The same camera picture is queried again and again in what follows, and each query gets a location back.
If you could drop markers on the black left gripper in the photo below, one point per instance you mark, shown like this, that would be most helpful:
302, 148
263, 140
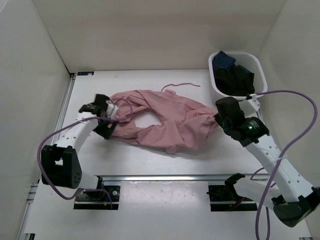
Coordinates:
105, 131

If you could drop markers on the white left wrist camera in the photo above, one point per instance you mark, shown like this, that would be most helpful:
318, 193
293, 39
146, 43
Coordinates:
111, 110

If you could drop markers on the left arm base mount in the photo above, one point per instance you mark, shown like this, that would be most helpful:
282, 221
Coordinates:
99, 200

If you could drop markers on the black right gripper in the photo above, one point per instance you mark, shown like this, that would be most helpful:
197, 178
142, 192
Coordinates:
217, 117

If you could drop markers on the aluminium front table rail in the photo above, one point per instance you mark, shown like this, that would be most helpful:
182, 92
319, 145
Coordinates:
166, 178

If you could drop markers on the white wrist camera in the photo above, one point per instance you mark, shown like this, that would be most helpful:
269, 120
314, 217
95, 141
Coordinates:
250, 106
111, 110

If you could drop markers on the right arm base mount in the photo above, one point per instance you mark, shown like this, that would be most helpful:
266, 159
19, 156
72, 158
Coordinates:
223, 200

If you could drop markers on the pink trousers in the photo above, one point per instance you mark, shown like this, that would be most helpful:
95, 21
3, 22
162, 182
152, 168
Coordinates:
184, 123

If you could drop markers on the aluminium left table rail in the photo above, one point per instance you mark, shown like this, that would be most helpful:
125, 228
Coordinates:
65, 102

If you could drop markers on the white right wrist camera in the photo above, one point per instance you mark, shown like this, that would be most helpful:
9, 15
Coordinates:
250, 106

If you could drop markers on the black clothes in basket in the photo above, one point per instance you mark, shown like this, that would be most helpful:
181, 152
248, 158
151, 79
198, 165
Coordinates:
238, 84

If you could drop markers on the aluminium table rail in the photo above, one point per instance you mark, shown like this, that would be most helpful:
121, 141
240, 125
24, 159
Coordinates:
65, 102
166, 178

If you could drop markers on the blue garment in basket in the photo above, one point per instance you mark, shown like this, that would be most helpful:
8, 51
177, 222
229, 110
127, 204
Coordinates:
222, 61

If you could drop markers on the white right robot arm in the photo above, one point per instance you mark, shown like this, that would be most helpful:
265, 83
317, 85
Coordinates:
294, 198

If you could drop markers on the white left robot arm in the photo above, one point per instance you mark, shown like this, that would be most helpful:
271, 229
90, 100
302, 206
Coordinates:
60, 163

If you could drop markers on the blue sticker label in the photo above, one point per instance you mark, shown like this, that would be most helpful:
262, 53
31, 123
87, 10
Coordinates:
85, 73

